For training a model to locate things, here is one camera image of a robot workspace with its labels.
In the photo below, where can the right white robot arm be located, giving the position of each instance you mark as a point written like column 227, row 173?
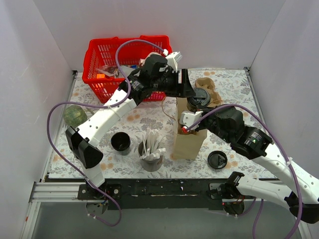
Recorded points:
column 299, row 192

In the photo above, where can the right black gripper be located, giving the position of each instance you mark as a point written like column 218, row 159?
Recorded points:
column 204, row 122

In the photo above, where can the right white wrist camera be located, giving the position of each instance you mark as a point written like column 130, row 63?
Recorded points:
column 187, row 119

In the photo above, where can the green melon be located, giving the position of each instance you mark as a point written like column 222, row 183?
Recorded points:
column 74, row 116

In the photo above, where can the grey cup of straws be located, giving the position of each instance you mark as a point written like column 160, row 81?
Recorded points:
column 151, row 150

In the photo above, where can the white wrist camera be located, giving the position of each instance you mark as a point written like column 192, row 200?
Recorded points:
column 173, row 59
column 187, row 119

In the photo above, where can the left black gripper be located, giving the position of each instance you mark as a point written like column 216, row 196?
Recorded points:
column 180, row 82

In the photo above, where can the floral table mat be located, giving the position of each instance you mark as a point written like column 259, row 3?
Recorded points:
column 233, row 87

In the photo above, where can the cardboard cup carrier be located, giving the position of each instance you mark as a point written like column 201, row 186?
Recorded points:
column 209, row 85

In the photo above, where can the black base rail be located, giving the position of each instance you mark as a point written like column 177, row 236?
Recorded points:
column 164, row 193

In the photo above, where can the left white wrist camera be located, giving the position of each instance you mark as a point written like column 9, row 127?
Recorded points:
column 173, row 59

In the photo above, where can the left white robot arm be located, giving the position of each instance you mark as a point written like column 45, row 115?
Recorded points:
column 84, row 139

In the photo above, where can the clear snack packet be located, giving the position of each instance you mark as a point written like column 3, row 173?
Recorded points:
column 110, row 71

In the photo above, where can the beige paper roll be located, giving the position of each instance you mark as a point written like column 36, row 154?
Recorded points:
column 143, row 62

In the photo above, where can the stack of black paper cups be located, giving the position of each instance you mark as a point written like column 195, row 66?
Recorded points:
column 121, row 143

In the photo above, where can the kraft paper bag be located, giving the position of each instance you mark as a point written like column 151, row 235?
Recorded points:
column 185, row 145

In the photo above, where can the orange small box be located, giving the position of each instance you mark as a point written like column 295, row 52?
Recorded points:
column 100, row 76

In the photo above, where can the red plastic shopping basket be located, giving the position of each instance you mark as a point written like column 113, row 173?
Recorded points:
column 101, row 52

